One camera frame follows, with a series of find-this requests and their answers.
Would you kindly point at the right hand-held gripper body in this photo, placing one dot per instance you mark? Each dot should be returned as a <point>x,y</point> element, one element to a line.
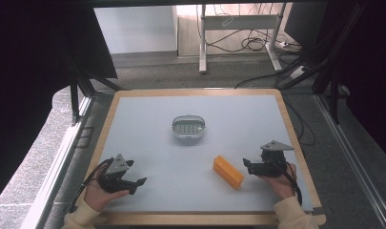
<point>273,160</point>

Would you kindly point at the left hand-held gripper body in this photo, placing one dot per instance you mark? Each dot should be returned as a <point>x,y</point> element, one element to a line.
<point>115,168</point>

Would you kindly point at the orange rectangular block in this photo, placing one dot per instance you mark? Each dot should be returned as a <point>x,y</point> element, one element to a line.
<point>228,172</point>

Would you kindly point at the grey oval slotted dish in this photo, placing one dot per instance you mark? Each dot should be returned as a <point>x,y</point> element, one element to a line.
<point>188,127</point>

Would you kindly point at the person's right hand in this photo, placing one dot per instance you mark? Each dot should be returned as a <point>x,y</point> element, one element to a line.
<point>281,186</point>

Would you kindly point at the person's left hand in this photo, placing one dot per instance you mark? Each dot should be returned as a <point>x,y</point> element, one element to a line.
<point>97,195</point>

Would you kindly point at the black metal stand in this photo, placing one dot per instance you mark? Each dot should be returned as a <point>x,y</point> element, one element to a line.
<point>81,89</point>
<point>327,63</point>

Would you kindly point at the white power strip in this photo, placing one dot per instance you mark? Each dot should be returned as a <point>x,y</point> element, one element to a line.
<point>298,72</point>

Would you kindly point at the black curtain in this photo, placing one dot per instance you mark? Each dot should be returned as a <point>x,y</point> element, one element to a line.
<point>368,63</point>
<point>38,79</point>

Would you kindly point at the aluminium rail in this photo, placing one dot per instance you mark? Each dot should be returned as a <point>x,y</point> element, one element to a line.
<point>355,165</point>
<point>54,178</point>

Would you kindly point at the white wall panel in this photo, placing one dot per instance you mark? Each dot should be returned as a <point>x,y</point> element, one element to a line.
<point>135,30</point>

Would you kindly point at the white desk frame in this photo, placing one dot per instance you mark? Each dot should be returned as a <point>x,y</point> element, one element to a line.
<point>238,22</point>

